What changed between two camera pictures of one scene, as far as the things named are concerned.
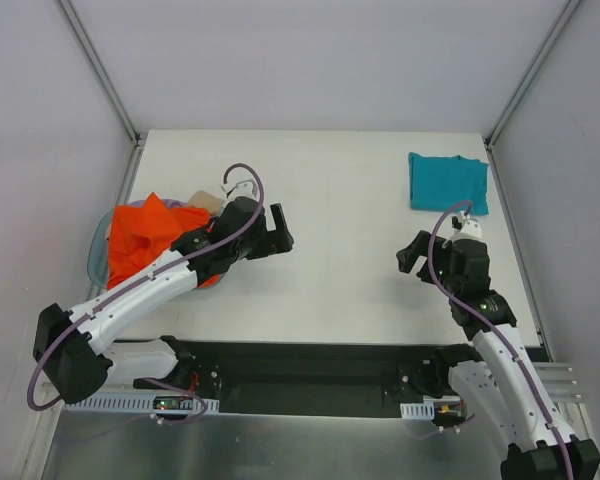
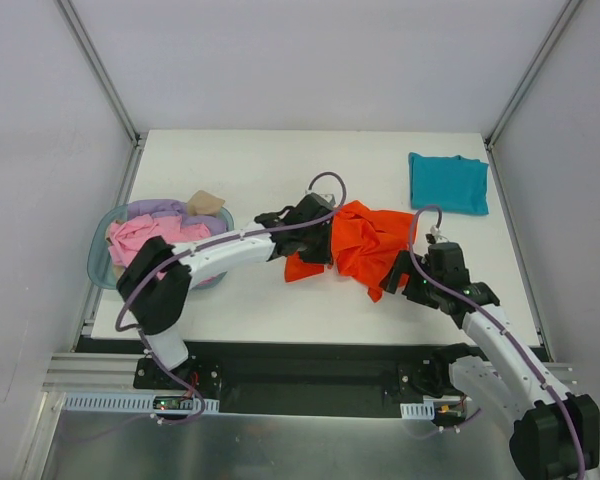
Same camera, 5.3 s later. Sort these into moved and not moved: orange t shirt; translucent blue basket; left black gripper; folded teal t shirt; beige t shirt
Moved: left black gripper; orange t shirt
Not moved: beige t shirt; folded teal t shirt; translucent blue basket
